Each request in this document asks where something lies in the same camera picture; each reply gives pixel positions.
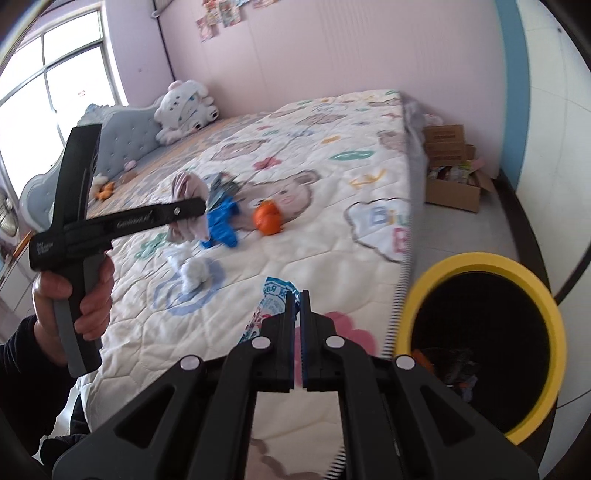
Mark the grey foil snack packet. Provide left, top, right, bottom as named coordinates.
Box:
left=205, top=173, right=242, bottom=210

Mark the open cardboard box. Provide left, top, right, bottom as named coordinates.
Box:
left=425, top=164, right=496, bottom=214

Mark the person's left hand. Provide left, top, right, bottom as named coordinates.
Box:
left=33, top=256, right=115, bottom=365

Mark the grey orange patterned bedsheet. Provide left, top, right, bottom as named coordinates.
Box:
left=92, top=113, right=278, bottom=204

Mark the large white plush bear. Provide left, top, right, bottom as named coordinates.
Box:
left=154, top=79, right=221, bottom=145

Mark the blue white candy wrapper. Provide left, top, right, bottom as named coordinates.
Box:
left=237, top=276, right=303, bottom=346

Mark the orange fruit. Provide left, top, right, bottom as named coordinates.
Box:
left=253, top=200, right=285, bottom=236

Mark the yellow rimmed black bin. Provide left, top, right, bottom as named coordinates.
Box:
left=392, top=253, right=568, bottom=446

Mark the closed cardboard box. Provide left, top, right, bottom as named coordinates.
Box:
left=422, top=124, right=476, bottom=172

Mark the blue crumpled cloth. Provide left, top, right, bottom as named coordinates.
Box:
left=201, top=194, right=242, bottom=249

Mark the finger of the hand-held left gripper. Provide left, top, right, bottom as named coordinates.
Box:
left=157, top=196, right=206, bottom=227

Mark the group of wall posters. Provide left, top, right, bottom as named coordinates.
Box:
left=196, top=0, right=246, bottom=44

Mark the electric fan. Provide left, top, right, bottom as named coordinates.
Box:
left=0, top=187, right=22, bottom=238

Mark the window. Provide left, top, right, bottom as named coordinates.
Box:
left=0, top=9, right=129, bottom=185

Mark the pink cloth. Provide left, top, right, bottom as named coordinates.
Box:
left=168, top=172, right=209, bottom=244

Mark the white cabinet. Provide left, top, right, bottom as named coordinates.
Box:
left=0, top=240, right=42, bottom=324

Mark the person's left forearm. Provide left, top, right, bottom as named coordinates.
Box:
left=0, top=315, right=75, bottom=462

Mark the white crumpled tissue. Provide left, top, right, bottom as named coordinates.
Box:
left=167, top=251, right=209, bottom=292

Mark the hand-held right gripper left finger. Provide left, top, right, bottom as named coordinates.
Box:
left=51, top=290, right=296, bottom=480

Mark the grey tufted bed headboard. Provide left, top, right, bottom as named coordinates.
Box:
left=21, top=104, right=161, bottom=222

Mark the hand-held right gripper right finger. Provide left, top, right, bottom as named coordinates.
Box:
left=300, top=290, right=541, bottom=480

